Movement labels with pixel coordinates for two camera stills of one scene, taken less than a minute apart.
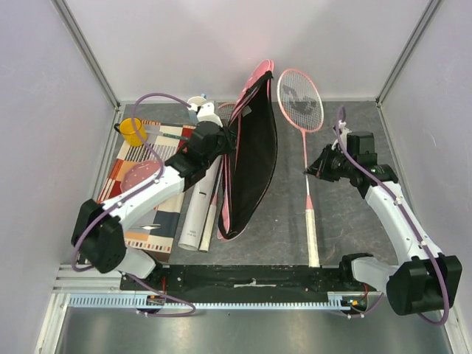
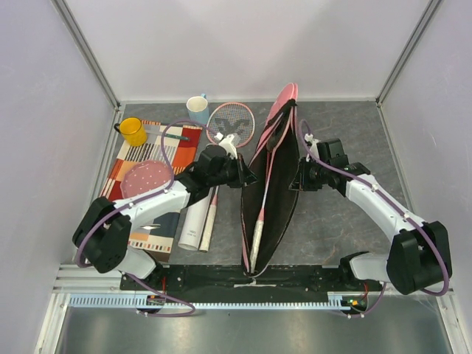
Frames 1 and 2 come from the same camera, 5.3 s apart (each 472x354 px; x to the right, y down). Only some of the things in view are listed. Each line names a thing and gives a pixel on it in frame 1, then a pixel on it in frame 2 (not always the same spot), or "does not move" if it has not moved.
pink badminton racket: x=300 y=98 to x=259 y=224
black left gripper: x=231 y=139 to x=244 y=175
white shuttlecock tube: x=195 y=207 does not move
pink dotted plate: x=139 y=172 does not move
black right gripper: x=324 y=167 to x=302 y=174
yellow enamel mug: x=126 y=128 does not move
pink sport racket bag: x=249 y=172 to x=267 y=200
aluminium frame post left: x=66 y=17 does not move
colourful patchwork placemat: x=153 y=228 does not move
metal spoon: x=150 y=226 does not move
